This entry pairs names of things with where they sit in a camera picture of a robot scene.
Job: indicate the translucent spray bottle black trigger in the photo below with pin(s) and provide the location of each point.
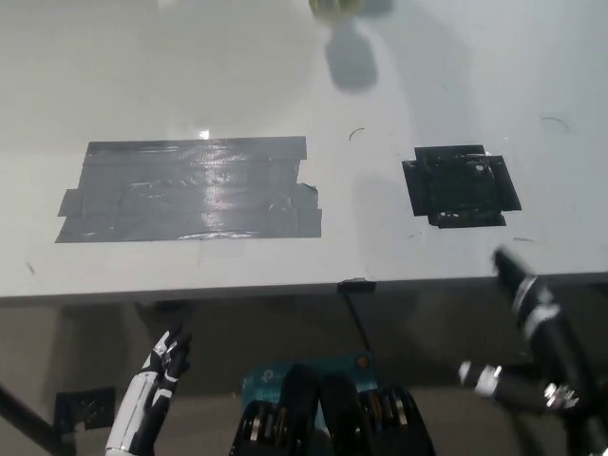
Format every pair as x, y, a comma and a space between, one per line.
332, 5

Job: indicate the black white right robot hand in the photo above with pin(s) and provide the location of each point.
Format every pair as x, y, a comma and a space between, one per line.
546, 328

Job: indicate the black diagonal table leg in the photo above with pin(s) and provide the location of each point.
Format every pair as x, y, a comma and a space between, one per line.
33, 418

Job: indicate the teal router box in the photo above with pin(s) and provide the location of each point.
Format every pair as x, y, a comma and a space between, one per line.
271, 377

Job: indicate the black ribbed robot torso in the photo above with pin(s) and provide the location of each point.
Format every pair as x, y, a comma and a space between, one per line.
339, 418

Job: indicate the small black tape strip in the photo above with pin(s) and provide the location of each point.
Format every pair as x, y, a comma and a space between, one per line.
356, 285

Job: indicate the grey duct tape patch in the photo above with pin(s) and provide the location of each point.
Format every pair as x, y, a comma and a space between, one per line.
190, 195

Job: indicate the black tape square patch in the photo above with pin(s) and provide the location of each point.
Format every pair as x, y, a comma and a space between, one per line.
456, 190

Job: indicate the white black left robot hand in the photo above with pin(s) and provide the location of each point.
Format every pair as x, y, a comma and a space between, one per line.
142, 404

